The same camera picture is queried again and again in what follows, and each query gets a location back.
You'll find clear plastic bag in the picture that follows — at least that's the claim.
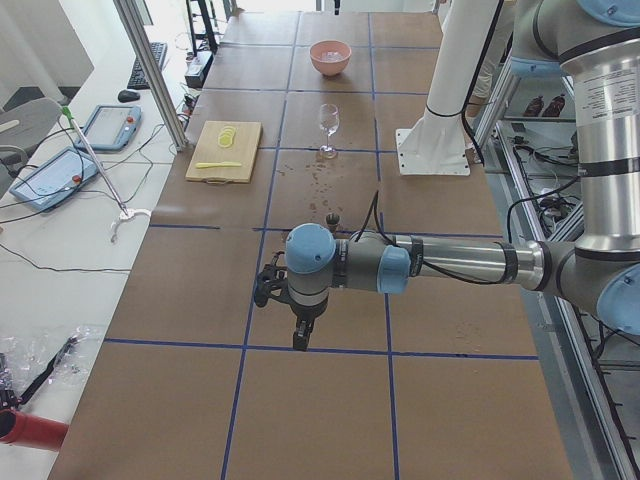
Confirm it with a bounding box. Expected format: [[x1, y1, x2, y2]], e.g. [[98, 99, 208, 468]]
[[1, 324, 106, 396]]

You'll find metal reacher grabber stick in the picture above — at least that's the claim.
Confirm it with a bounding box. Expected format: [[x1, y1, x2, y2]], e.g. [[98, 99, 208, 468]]
[[61, 106, 151, 243]]

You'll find steel double jigger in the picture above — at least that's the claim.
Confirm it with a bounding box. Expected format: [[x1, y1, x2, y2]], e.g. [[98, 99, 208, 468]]
[[325, 212, 340, 233]]

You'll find blue teach pendant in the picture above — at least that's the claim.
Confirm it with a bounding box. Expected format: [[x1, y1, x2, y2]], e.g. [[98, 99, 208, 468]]
[[82, 105, 142, 153], [9, 147, 98, 212]]

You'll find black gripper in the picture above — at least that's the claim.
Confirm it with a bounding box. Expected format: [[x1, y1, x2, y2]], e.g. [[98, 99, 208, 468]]
[[290, 297, 328, 350]]

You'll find aluminium frame post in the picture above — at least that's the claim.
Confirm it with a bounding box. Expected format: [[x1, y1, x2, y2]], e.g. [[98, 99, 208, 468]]
[[113, 0, 188, 152]]

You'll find black strap tool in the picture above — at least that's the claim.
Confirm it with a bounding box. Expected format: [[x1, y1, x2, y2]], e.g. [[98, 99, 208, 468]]
[[18, 336, 78, 406]]

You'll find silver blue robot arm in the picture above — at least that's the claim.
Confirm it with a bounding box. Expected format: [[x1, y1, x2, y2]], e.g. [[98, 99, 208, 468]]
[[282, 1, 639, 351]]

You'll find blue teach pendant near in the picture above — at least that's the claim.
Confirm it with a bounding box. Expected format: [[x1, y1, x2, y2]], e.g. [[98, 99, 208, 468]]
[[9, 147, 98, 212]]

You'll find black power box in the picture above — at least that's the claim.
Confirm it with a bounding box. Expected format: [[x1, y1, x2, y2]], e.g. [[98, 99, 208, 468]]
[[184, 51, 213, 89]]

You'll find yellow plastic knife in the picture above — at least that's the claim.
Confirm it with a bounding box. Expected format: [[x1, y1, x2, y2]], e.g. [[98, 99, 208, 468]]
[[195, 161, 243, 169]]

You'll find grey office chair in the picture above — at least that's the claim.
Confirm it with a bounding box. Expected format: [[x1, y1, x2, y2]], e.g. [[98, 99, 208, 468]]
[[1, 98, 61, 195]]

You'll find bamboo cutting board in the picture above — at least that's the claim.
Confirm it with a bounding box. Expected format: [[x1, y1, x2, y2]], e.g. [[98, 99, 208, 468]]
[[185, 121, 262, 183]]

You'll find red cylinder tube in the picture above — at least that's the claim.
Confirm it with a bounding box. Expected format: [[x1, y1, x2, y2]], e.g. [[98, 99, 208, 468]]
[[1, 409, 69, 452]]

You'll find pink bowl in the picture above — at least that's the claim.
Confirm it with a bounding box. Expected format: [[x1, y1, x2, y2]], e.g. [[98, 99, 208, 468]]
[[309, 40, 352, 77]]

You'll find black keyboard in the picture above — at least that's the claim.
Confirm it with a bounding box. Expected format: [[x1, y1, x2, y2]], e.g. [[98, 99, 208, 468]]
[[126, 41, 169, 91]]

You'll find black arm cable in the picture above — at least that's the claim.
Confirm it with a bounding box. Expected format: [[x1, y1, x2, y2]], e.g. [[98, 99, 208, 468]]
[[363, 191, 511, 286]]

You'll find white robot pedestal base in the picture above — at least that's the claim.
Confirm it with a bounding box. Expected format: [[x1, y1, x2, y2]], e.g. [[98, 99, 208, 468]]
[[396, 1, 503, 176]]

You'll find blue teach pendant far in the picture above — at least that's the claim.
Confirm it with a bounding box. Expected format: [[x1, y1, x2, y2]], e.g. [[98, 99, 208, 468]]
[[82, 105, 142, 153]]

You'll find black computer mouse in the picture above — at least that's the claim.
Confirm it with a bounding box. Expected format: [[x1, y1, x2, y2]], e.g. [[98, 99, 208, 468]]
[[117, 90, 140, 103]]

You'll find clear wine glass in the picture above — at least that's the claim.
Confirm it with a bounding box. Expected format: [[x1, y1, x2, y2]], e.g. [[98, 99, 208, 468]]
[[319, 104, 340, 159]]

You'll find clear ice cubes pile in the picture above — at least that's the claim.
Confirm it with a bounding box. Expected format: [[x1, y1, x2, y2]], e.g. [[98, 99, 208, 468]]
[[320, 51, 344, 63]]

